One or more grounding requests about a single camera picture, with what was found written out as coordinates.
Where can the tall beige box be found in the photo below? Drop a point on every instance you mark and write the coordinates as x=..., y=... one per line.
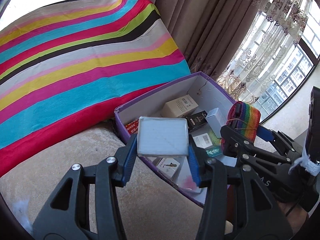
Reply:
x=178, y=106

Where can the white box saxophone print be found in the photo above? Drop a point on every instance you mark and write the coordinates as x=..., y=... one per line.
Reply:
x=167, y=166

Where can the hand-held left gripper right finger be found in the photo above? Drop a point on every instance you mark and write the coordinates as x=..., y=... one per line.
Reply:
x=195, y=165

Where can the white lace curtain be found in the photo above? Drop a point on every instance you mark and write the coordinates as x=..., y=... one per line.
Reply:
x=250, y=62

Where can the rainbow striped blanket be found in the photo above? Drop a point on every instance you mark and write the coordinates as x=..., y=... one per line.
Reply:
x=75, y=67

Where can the purple cardboard box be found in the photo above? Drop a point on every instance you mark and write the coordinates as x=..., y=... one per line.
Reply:
x=212, y=90

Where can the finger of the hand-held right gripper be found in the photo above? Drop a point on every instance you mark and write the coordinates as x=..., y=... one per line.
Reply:
x=233, y=141
x=265, y=133

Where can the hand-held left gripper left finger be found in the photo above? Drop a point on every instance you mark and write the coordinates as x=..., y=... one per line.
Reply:
x=130, y=157

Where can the person's right forearm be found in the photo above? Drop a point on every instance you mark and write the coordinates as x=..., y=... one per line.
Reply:
x=293, y=212

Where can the dark window frame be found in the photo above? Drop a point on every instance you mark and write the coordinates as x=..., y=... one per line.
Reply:
x=303, y=46

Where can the black box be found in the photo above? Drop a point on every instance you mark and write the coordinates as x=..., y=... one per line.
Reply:
x=196, y=121

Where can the large white pink-print box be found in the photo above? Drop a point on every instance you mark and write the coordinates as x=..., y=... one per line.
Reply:
x=186, y=180

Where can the white barcode medicine box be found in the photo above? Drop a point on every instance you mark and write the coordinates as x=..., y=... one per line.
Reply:
x=203, y=140

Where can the plain white box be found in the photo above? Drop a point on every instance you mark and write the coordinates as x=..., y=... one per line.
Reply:
x=215, y=118

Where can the beige drape curtain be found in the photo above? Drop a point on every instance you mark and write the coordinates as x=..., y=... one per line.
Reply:
x=200, y=17

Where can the clear-wrapped white box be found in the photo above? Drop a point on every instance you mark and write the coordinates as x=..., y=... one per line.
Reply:
x=162, y=136

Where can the small red box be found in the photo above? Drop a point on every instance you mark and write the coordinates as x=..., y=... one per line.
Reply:
x=131, y=128

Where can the teal box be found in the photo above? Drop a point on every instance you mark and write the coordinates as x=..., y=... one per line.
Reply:
x=213, y=151

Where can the white frayed cloth tie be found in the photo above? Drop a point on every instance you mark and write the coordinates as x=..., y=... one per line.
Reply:
x=307, y=165

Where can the beige seat cushion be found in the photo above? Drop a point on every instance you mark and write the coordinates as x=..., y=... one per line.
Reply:
x=75, y=150

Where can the green round sponge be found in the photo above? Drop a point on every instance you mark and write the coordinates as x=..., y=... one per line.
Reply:
x=216, y=138

